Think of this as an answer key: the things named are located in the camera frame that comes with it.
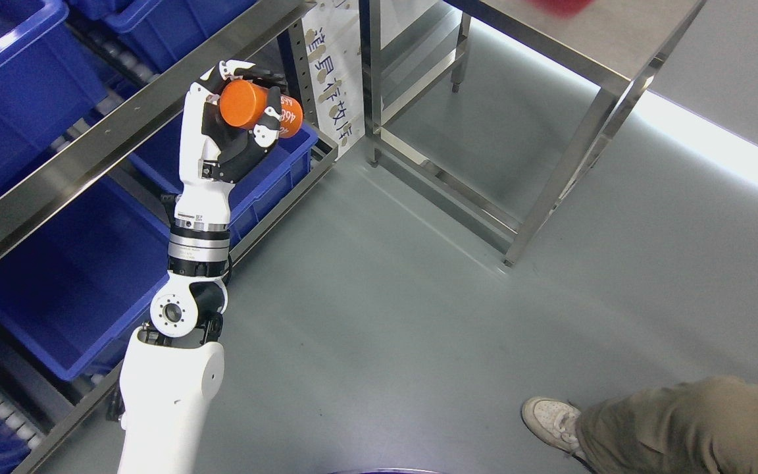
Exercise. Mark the white sneaker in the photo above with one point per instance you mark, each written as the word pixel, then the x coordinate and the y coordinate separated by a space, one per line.
pixel 554 423

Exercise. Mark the shallow blue tray bin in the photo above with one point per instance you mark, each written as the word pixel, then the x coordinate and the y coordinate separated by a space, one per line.
pixel 160 33

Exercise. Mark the stainless steel table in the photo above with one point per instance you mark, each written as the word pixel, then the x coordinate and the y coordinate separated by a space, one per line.
pixel 493 110

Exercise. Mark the large blue bin upper right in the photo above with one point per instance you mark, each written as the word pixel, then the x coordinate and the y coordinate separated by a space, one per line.
pixel 46 83

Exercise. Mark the blue bin lower centre right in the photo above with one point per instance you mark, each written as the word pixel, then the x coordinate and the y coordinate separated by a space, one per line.
pixel 74 290

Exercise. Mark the red plastic tray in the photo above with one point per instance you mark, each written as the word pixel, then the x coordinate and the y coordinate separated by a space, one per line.
pixel 562 8

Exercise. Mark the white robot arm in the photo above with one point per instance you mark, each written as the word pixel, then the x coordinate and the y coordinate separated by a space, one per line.
pixel 187 311

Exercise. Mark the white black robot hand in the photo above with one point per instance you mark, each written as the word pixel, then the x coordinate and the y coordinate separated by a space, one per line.
pixel 214 156

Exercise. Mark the khaki trouser leg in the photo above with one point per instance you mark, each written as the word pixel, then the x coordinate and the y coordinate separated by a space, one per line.
pixel 708 426

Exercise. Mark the orange cylindrical capacitor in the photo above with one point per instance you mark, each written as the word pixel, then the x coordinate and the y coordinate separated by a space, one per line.
pixel 242 103

